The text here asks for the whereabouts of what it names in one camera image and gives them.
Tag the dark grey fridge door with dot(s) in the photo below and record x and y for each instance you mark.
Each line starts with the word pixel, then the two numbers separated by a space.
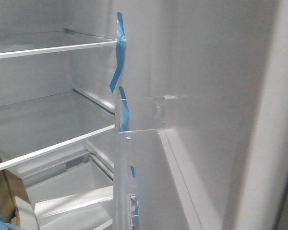
pixel 223 65

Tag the blue tape strip door bin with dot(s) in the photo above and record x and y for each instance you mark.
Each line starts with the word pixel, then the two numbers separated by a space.
pixel 132 168

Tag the upper clear door bin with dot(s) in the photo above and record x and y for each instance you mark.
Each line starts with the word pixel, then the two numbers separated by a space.
pixel 157 197

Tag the dark grey fridge body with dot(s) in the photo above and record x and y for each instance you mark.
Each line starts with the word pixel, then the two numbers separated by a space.
pixel 61 65

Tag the lower glass fridge shelf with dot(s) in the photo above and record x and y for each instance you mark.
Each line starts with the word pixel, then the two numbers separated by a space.
pixel 37 127

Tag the glass fridge shelf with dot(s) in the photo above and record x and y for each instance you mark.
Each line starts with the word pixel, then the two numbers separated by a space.
pixel 18 45
pixel 37 127

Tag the upper glass fridge shelf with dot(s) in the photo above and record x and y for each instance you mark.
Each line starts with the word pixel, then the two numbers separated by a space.
pixel 18 45

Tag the blue tape strip top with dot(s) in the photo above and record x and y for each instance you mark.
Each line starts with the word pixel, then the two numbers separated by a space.
pixel 120 51

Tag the upper clear crisper drawer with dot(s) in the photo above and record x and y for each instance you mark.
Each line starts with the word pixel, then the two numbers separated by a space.
pixel 71 188

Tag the brown cardboard piece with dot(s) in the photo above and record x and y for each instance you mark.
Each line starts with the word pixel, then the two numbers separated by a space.
pixel 15 205

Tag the blue tape on upper drawer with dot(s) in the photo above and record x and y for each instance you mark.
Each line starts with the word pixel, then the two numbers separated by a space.
pixel 8 226

